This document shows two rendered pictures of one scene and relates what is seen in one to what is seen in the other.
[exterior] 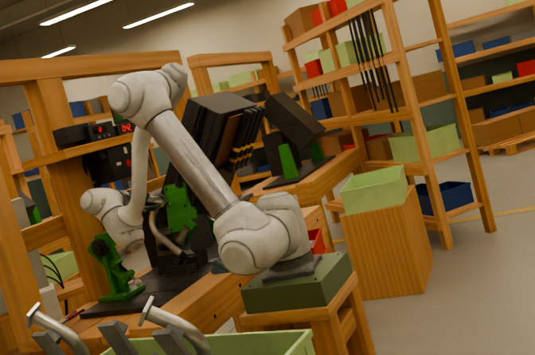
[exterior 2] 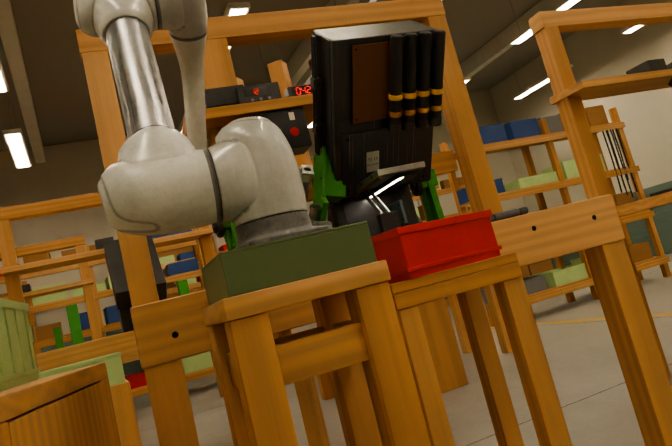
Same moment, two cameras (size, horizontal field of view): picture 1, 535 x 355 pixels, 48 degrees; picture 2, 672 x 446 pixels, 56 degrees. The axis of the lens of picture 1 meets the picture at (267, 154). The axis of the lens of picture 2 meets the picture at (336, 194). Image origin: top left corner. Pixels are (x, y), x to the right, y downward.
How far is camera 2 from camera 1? 1.66 m
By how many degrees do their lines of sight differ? 45
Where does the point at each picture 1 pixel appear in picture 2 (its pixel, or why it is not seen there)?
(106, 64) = (301, 20)
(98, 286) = not seen: hidden behind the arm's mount
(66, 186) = not seen: hidden behind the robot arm
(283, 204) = (230, 133)
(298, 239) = (245, 188)
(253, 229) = (129, 161)
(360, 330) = (374, 369)
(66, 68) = (235, 28)
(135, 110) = (88, 23)
